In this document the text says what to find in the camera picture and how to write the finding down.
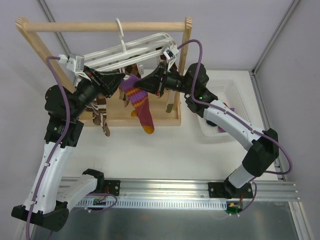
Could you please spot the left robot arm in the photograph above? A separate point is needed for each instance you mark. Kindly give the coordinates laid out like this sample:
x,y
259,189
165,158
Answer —
x,y
46,207

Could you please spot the brown striped sock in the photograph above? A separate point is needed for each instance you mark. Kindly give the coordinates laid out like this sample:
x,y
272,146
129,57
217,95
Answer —
x,y
98,108

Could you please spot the purple orange striped sock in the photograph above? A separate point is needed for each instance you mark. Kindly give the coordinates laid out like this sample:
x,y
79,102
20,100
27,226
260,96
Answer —
x,y
140,102

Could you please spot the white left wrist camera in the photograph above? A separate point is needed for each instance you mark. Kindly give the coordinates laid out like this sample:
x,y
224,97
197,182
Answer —
x,y
76,64

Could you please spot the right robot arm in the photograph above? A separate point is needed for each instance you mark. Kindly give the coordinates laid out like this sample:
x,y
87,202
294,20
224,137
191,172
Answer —
x,y
261,145

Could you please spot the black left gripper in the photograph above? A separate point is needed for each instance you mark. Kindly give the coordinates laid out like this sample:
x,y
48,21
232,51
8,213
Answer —
x,y
99,83

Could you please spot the white plastic clip hanger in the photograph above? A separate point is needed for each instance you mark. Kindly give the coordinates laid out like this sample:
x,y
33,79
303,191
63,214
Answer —
x,y
128,53

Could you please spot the green circuit board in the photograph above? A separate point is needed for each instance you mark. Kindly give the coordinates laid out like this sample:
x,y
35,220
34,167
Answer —
x,y
233,209

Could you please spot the aluminium mounting rail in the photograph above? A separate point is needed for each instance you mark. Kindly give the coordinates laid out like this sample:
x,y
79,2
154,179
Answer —
x,y
186,194

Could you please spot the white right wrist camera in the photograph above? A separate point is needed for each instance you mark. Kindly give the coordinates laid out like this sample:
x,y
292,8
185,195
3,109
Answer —
x,y
170,54

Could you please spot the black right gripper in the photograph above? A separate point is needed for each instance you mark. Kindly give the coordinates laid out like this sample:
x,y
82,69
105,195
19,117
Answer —
x,y
161,80

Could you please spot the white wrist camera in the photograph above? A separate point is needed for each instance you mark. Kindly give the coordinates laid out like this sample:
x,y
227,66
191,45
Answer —
x,y
76,64
170,54

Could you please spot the beige patterned sock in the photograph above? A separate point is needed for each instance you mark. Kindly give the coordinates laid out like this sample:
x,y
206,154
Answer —
x,y
171,94

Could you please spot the argyle sock right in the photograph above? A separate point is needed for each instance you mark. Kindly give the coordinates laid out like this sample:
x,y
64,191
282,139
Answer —
x,y
132,70

